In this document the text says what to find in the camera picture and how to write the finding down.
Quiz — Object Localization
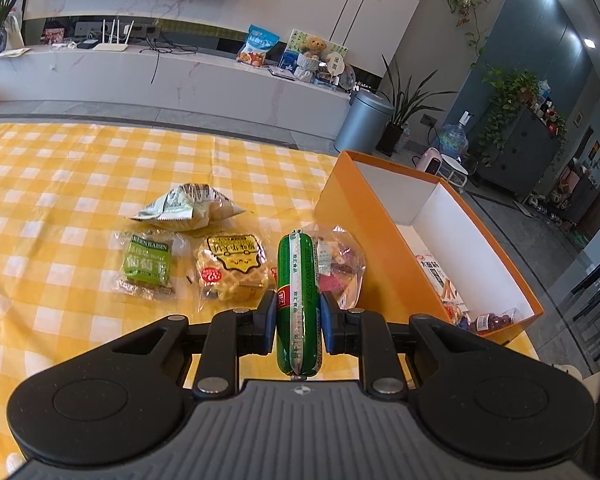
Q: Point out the blue water bottle with pump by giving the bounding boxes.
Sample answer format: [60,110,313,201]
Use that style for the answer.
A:
[437,111,473,161]

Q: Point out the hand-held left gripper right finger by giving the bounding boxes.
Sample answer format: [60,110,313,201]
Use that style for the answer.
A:
[320,292,481,395]

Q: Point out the white router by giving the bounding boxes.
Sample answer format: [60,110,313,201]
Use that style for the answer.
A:
[92,19,135,52]

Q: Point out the white marble television console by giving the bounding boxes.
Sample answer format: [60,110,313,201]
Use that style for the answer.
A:
[0,12,381,133]

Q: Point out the grey drawer cabinet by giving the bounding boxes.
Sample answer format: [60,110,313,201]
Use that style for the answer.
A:
[477,105,568,198]

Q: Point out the hanging vine plant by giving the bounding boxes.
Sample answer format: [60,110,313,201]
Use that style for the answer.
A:
[440,0,488,68]

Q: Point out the white paper bag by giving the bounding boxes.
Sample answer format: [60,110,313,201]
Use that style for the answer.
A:
[7,15,26,48]

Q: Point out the green and white snack bag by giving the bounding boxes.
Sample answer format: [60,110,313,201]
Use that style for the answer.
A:
[129,183,246,231]

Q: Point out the pink heater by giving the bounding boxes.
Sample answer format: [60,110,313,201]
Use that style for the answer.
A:
[412,147,443,173]

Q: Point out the row of shoes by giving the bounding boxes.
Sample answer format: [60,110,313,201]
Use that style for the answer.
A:
[527,192,588,246]

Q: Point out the illustrated green picture book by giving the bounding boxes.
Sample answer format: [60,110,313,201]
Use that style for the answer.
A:
[279,29,348,78]

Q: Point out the clear bag of mixed candy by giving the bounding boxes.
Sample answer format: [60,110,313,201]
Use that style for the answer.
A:
[312,225,368,311]

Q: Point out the yellow checked tablecloth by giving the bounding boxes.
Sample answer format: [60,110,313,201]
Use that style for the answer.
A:
[0,122,541,461]

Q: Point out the grey metal trash can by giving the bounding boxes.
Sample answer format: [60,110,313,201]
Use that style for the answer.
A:
[334,89,396,153]

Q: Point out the round paper fan ornament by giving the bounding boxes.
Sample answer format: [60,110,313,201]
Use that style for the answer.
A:
[325,51,349,86]

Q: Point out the orange cardboard box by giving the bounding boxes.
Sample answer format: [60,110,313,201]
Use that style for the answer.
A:
[313,150,545,346]

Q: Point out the blue snack bag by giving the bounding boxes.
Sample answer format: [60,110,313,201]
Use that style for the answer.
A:
[236,25,281,68]

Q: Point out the yellow waffle packet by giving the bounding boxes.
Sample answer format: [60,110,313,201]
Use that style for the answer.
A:
[187,232,277,306]

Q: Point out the white stool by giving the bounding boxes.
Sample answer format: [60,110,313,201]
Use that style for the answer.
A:
[437,152,471,193]

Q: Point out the long-leaf plant in black pot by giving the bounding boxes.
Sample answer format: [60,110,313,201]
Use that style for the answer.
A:
[375,55,458,157]

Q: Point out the trailing pothos plant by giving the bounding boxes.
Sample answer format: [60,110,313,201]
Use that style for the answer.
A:
[472,65,541,166]

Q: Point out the row of small bottles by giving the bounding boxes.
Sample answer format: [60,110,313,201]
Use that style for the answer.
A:
[530,80,568,136]

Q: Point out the teddy bear in white pot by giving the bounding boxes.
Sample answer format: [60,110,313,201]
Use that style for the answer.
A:
[297,37,328,83]

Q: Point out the green raisin packet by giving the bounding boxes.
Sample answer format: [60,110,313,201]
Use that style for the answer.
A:
[114,230,178,301]

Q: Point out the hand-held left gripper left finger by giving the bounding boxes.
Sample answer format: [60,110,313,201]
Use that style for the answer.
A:
[107,290,278,396]

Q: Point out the green sausage stick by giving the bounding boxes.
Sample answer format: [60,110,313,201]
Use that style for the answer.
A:
[276,230,326,378]

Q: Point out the black chair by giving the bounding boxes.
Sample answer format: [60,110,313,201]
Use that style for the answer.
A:
[570,255,600,361]

